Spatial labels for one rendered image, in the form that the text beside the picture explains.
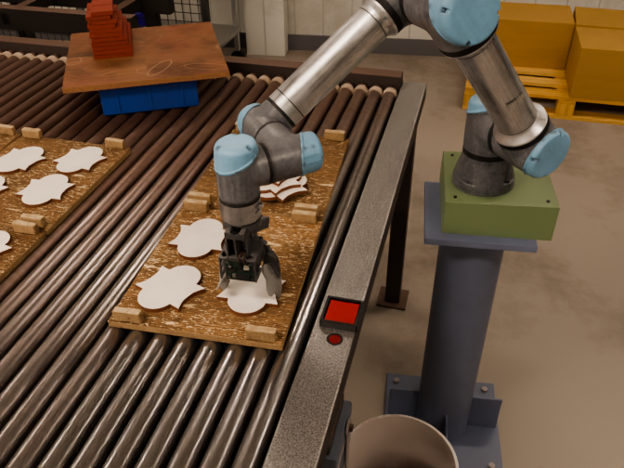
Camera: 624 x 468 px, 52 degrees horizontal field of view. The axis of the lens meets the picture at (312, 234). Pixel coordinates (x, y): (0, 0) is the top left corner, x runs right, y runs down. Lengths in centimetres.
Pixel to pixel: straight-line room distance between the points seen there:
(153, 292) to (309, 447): 47
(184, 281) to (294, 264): 24
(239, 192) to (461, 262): 78
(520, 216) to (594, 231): 175
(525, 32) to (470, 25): 344
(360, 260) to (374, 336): 114
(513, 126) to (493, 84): 13
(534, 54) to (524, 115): 329
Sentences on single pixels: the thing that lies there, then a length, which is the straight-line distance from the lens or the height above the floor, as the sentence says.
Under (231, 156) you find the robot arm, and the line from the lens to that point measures 107.
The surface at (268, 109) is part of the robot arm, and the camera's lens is 123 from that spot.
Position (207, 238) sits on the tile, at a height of 95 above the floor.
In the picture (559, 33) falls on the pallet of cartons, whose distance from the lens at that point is 463.
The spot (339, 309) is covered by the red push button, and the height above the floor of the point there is 93.
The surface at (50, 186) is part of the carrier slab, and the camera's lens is 177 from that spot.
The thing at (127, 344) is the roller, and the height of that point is 92.
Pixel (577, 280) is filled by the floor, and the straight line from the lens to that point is 299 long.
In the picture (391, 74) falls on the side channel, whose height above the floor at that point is 95.
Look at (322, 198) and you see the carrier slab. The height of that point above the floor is 94.
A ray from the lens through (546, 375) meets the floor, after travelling 254.
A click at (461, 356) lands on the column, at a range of 193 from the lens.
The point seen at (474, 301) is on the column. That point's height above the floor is 63.
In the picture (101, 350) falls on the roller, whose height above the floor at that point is 92.
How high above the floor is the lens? 180
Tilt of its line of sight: 36 degrees down
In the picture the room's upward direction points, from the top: 1 degrees counter-clockwise
